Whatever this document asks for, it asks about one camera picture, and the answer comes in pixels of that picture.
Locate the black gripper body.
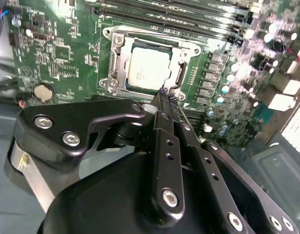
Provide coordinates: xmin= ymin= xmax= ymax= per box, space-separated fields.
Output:
xmin=37 ymin=151 xmax=230 ymax=234

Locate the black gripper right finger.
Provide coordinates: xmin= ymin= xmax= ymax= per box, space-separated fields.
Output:
xmin=169 ymin=94 xmax=299 ymax=234

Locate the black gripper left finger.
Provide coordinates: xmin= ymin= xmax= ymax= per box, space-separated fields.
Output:
xmin=14 ymin=89 xmax=186 ymax=221

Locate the silver topped CPU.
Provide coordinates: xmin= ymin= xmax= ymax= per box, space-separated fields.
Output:
xmin=124 ymin=40 xmax=180 ymax=91

